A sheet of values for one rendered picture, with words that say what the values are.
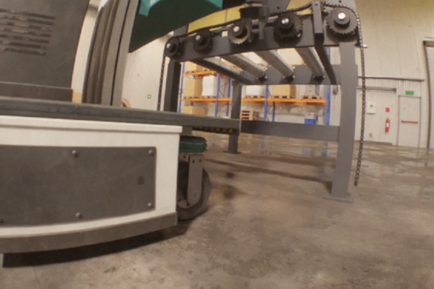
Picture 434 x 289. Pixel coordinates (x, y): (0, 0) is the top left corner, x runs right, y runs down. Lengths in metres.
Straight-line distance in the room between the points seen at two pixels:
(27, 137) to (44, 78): 0.13
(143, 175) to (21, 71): 0.33
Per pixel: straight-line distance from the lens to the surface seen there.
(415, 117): 10.53
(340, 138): 1.02
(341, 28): 1.12
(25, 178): 0.40
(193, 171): 0.61
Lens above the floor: 0.30
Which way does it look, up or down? 1 degrees down
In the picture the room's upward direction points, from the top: 4 degrees clockwise
